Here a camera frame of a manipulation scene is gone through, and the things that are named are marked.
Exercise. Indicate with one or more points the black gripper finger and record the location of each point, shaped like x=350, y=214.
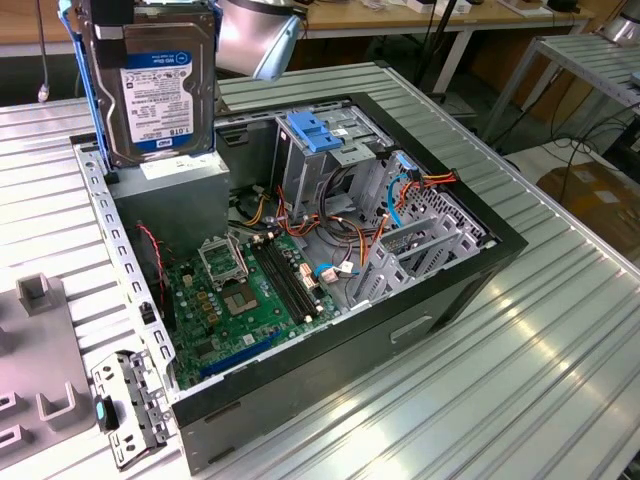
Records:
x=110, y=55

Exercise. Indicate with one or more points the hard disk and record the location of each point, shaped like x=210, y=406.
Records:
x=160, y=110

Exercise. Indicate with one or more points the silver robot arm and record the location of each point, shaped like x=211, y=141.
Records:
x=250, y=35

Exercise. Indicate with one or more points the grey metal disk bay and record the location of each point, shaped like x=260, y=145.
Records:
x=395, y=277

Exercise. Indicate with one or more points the grey power supply unit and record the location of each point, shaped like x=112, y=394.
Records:
x=170, y=210

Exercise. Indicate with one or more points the black case fan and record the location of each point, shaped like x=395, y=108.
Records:
x=150, y=265

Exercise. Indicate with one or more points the blue plastic drive latch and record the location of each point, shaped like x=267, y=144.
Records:
x=312, y=132

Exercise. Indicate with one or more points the grey metal drive cage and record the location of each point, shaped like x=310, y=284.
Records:
x=310, y=175

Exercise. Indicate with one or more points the CPU socket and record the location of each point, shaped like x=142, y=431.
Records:
x=240, y=301

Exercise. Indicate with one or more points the black RAM slot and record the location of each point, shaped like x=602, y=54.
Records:
x=278, y=283
x=293, y=278
x=300, y=276
x=285, y=281

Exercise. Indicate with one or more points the grey parts rack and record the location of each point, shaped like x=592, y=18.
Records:
x=45, y=350

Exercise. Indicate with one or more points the green motherboard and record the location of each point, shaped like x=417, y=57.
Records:
x=235, y=340

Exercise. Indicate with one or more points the blue expansion slot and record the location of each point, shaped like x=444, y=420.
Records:
x=240, y=356

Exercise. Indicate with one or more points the black latch with blue tab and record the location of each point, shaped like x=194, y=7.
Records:
x=100, y=411

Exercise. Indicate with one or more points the black PC case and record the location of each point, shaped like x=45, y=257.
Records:
x=325, y=370

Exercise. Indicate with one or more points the small black desk device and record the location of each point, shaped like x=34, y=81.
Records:
x=565, y=5

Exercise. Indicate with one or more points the metal slat side table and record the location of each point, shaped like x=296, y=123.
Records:
x=590, y=60

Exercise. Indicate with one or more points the large cardboard box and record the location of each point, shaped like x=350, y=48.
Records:
x=600, y=200

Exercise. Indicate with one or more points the metal slot retainer bracket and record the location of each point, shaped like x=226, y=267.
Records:
x=145, y=400

